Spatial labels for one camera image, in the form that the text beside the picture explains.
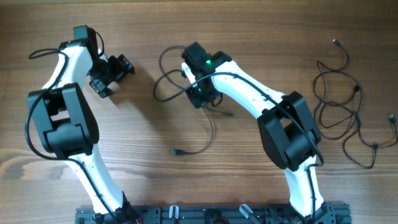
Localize black cable with usb plug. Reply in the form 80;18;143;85
158;45;234;156

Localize black usb cables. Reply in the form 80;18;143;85
312;39;364;141

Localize thin black separated cable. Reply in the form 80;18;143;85
341;83;398;170

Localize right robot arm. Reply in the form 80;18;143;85
182;42;324;221

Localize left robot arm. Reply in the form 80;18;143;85
25;25;141;223

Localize black left camera cable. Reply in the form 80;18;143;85
24;48;125;223

